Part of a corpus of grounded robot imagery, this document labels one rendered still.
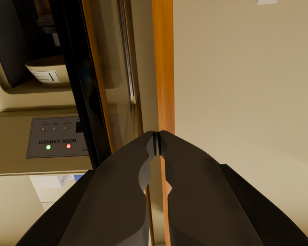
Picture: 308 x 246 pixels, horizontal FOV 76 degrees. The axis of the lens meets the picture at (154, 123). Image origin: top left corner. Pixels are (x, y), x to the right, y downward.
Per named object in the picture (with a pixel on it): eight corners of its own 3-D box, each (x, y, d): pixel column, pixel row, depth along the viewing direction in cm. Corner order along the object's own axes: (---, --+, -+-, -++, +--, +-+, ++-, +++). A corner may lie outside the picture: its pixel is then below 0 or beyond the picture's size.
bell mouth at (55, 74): (106, 51, 57) (110, 70, 60) (47, 55, 58) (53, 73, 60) (88, 63, 42) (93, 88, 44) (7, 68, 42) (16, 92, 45)
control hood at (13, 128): (136, 104, 45) (141, 141, 49) (-3, 112, 46) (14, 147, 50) (131, 129, 34) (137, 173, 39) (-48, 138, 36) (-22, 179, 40)
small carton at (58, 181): (66, 153, 47) (72, 173, 49) (47, 152, 47) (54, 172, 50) (54, 167, 42) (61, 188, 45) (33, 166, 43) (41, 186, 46)
